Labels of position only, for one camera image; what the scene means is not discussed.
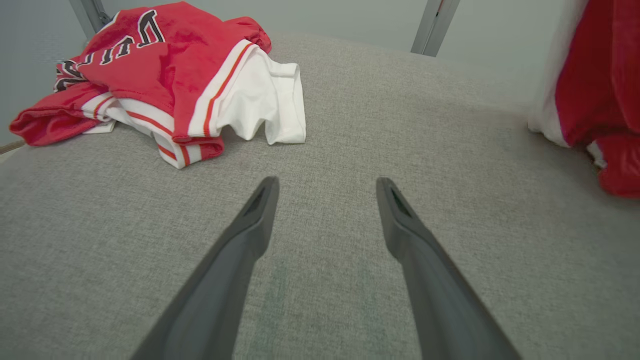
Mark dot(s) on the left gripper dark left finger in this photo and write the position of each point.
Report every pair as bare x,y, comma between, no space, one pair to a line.
220,285

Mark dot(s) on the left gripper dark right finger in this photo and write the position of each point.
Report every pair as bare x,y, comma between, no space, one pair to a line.
440,300

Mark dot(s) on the red Bulls basketball jersey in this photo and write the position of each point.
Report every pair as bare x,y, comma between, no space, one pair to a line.
165,65

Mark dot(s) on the red and white garment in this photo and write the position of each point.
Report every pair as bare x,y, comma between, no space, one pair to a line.
595,85

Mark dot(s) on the grey metal frame post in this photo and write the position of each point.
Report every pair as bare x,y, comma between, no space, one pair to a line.
90,15
434,25

